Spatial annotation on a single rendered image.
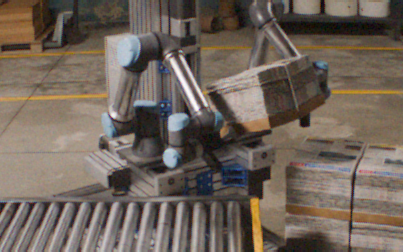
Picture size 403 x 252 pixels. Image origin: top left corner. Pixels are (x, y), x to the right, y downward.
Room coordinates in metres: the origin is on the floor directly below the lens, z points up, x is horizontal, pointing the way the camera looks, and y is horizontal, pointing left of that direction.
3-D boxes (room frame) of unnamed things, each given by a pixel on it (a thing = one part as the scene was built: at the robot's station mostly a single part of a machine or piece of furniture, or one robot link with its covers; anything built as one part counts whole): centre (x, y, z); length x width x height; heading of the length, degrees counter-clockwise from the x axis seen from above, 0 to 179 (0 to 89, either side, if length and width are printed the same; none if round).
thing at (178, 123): (2.62, 0.29, 1.10); 0.11 x 0.08 x 0.11; 127
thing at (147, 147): (3.10, 0.50, 0.87); 0.15 x 0.15 x 0.10
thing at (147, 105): (3.10, 0.50, 0.98); 0.13 x 0.12 x 0.14; 127
